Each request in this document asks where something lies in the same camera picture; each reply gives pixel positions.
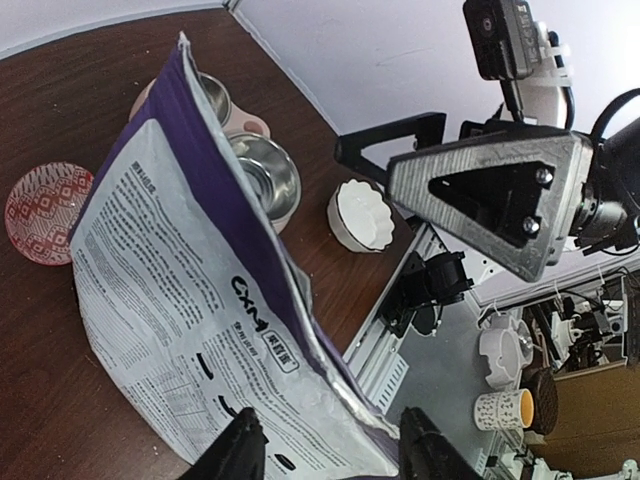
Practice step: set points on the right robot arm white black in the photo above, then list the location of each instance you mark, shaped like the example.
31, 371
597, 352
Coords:
608, 218

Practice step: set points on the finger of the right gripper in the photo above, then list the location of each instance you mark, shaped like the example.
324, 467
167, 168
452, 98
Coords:
524, 242
368, 152

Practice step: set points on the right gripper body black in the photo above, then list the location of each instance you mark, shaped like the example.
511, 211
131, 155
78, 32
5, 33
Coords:
523, 166

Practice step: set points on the patterned mug yellow inside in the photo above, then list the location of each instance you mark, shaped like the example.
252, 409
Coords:
507, 410

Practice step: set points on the white scalloped ceramic bowl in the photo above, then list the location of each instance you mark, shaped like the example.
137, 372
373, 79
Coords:
359, 218

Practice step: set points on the white ceramic dish background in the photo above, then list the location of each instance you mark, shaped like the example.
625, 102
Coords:
508, 347

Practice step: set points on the pink double pet feeder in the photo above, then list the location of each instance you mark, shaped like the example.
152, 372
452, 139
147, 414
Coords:
240, 122

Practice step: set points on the rear steel feeder bowl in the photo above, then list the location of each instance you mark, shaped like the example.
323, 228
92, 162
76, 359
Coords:
218, 97

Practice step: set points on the red patterned small bowl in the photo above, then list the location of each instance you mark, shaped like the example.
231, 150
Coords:
41, 209

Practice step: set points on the front steel feeder bowl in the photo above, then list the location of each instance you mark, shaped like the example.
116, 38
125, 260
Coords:
271, 172

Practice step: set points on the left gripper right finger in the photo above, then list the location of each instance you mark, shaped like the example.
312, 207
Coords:
425, 453

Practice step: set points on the steel feeder bowl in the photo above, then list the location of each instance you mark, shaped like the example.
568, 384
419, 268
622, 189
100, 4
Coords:
218, 97
271, 172

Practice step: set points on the front aluminium rail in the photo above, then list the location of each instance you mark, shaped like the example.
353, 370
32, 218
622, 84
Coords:
373, 357

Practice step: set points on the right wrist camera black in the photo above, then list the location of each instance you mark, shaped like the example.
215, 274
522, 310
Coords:
509, 44

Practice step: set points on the dark woven basket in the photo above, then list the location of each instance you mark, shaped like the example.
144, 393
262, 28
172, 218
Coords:
545, 397

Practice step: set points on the purple pet food bag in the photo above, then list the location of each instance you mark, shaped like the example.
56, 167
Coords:
194, 307

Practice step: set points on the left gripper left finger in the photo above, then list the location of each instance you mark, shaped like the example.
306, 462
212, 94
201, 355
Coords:
239, 452

